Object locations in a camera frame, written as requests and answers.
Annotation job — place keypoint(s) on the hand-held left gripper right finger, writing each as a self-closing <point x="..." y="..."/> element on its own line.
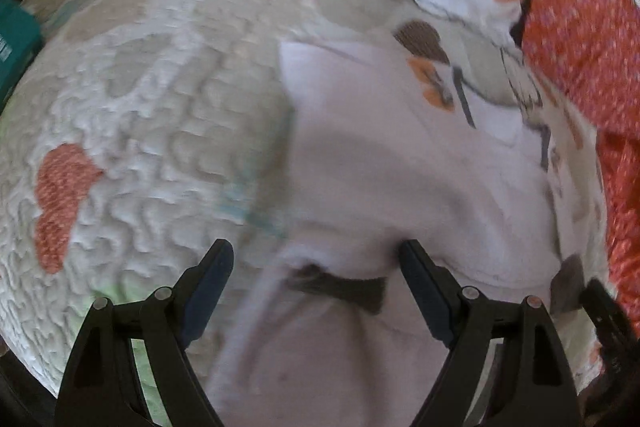
<point x="425" y="287"/>

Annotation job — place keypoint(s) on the red dotted cloth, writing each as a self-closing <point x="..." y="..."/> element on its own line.
<point x="575" y="32"/>

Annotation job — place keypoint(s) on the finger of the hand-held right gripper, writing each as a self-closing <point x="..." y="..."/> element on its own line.
<point x="607" y="322"/>

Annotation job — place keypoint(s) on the pale pink small shirt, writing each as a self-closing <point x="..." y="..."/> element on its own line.
<point x="360" y="167"/>

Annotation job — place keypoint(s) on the quilted bedspread with orange hearts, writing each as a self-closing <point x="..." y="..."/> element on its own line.
<point x="150" y="107"/>

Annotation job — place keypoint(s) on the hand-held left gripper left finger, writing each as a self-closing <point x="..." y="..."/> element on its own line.
<point x="207" y="292"/>

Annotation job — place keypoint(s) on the teal box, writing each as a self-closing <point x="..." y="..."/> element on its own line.
<point x="15" y="37"/>

